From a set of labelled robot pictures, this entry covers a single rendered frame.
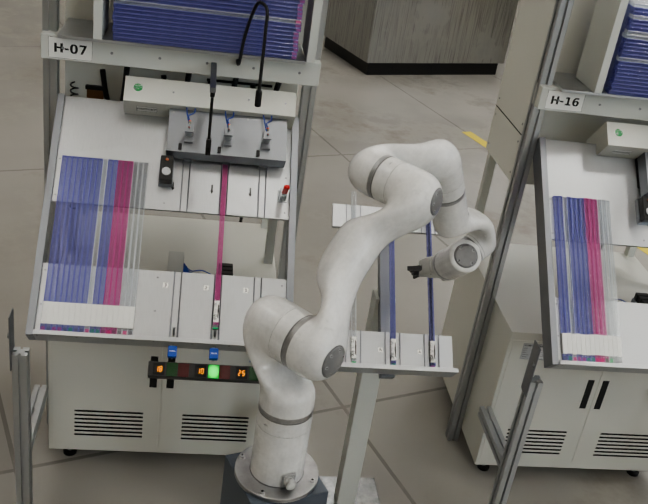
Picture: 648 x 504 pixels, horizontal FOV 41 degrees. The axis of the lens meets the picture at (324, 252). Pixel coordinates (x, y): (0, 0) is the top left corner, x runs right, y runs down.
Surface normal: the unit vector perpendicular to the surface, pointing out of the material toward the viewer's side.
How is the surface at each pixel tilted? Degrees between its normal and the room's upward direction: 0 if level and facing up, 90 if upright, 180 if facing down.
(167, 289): 43
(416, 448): 0
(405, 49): 90
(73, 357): 90
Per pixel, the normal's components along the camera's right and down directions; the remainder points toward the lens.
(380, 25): 0.43, 0.47
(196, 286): 0.17, -0.33
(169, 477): 0.14, -0.88
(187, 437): 0.10, 0.47
